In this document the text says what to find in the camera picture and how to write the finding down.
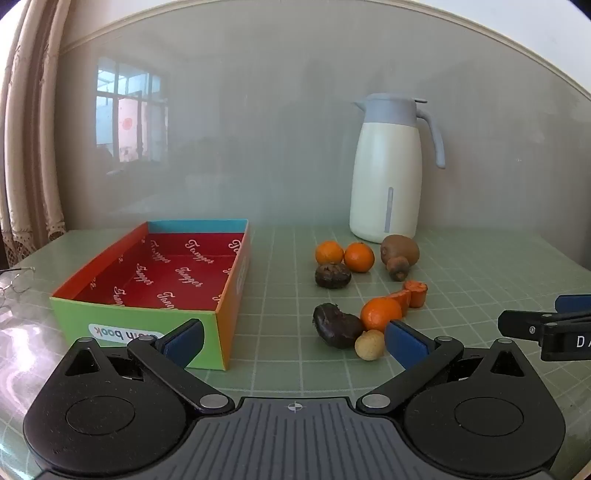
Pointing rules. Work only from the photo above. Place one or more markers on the white thermos jug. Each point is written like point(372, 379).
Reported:
point(385, 175)

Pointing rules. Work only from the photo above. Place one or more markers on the tangerine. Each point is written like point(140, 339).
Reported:
point(359, 257)
point(329, 253)
point(378, 314)

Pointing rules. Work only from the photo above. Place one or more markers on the dark round wrinkled fruit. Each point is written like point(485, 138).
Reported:
point(332, 275)

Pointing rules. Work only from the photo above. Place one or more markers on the green grid mat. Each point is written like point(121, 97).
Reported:
point(286, 295)

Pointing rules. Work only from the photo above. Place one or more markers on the brown kiwi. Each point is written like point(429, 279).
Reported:
point(400, 248)

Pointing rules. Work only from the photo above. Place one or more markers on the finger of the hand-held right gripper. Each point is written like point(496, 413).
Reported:
point(521, 324)
point(575, 303)

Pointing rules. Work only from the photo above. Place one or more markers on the small brown fruit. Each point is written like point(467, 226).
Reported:
point(398, 268)

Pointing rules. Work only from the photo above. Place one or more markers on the beige curtain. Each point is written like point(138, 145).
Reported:
point(27, 138)

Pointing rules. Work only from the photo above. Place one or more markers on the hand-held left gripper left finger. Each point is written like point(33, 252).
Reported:
point(184, 342)

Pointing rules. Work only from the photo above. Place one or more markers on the dark purple fruit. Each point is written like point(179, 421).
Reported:
point(334, 324)

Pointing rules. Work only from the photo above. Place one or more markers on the tan longan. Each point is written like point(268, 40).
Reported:
point(369, 345)

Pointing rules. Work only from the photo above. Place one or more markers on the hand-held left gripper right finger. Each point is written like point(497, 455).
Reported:
point(406, 344)

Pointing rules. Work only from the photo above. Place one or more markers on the colourful cardboard box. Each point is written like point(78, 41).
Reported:
point(184, 272)

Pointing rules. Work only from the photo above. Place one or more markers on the carrot piece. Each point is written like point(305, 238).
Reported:
point(401, 300)
point(416, 294)

